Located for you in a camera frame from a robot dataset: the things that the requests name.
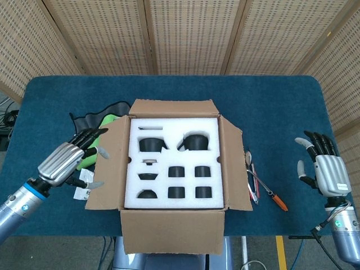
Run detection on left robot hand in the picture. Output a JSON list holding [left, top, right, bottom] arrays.
[[37, 128, 110, 190]]

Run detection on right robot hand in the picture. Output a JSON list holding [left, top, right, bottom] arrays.
[[294, 130, 352, 197]]

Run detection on red cardboard box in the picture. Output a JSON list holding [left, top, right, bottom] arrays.
[[84, 98, 254, 255]]

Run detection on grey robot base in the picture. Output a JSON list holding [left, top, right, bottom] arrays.
[[112, 236, 234, 270]]

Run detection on green microfiber cloth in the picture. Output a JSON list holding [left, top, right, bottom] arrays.
[[75, 114, 120, 171]]

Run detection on white snack bag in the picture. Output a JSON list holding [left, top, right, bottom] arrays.
[[73, 168, 95, 201]]

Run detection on grey cloth black trim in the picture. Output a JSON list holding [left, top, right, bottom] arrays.
[[69, 101, 132, 141]]

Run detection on red metal tongs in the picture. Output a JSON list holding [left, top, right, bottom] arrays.
[[246, 161, 261, 205]]

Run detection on black shallow saucer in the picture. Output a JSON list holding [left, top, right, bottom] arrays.
[[137, 172, 159, 181]]

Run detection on blue table mat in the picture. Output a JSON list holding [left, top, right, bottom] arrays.
[[0, 75, 349, 237]]

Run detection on black tea pitcher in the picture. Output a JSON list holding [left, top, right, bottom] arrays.
[[138, 137, 169, 152]]

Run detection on white foam insert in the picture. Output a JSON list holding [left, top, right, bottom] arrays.
[[124, 118, 228, 210]]

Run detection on white pole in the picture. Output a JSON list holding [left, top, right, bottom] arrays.
[[241, 236, 249, 270]]

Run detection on black tea cup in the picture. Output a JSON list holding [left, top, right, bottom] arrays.
[[195, 186, 212, 198], [194, 165, 211, 178], [168, 186, 186, 199]]

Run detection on black teapot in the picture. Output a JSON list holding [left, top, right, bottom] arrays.
[[177, 134, 210, 151]]

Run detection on woven bamboo folding screen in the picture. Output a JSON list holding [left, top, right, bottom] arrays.
[[0, 0, 360, 210]]

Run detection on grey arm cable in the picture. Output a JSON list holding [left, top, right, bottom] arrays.
[[289, 201, 352, 270]]

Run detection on black cable bundle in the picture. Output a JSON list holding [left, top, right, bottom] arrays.
[[0, 97, 20, 150]]

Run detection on metal spoon orange handle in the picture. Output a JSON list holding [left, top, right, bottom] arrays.
[[244, 151, 289, 212]]

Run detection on blue floor cable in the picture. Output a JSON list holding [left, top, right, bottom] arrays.
[[291, 238, 306, 270]]

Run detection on white floor cable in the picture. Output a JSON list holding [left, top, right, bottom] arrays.
[[243, 260, 271, 270]]

